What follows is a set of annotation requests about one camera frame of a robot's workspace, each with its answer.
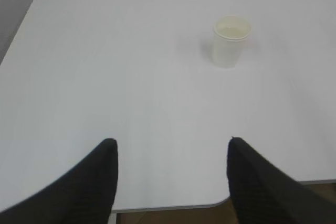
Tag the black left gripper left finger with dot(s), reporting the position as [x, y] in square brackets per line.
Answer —
[84, 194]

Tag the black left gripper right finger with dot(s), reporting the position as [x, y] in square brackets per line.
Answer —
[261, 193]

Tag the white paper cup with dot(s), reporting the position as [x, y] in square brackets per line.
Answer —
[230, 34]

